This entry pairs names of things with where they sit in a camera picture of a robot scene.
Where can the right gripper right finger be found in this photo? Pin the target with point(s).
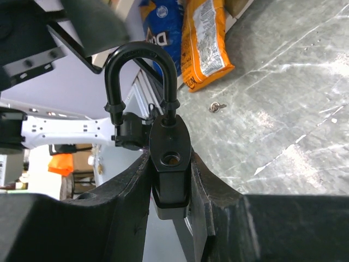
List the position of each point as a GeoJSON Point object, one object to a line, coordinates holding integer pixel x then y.
{"type": "Point", "coordinates": [225, 225]}

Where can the orange snack bag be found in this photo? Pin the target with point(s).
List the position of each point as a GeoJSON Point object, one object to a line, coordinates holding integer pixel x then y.
{"type": "Point", "coordinates": [203, 54]}

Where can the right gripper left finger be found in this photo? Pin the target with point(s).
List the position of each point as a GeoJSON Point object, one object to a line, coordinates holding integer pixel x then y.
{"type": "Point", "coordinates": [107, 223]}

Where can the small brass key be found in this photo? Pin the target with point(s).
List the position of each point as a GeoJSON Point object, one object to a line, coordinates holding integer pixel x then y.
{"type": "Point", "coordinates": [215, 107]}

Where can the aluminium rail frame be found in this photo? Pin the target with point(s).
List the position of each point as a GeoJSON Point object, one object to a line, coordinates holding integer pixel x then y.
{"type": "Point", "coordinates": [110, 161]}

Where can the blue snack bag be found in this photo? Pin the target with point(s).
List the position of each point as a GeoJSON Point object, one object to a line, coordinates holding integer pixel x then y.
{"type": "Point", "coordinates": [162, 24]}

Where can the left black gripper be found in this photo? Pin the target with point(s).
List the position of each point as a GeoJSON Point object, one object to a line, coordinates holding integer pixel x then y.
{"type": "Point", "coordinates": [28, 48]}

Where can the black padlock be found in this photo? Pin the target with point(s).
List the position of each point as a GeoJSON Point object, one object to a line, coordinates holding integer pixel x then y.
{"type": "Point", "coordinates": [168, 138]}

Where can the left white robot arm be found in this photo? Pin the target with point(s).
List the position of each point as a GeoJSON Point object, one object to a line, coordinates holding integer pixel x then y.
{"type": "Point", "coordinates": [21, 130]}

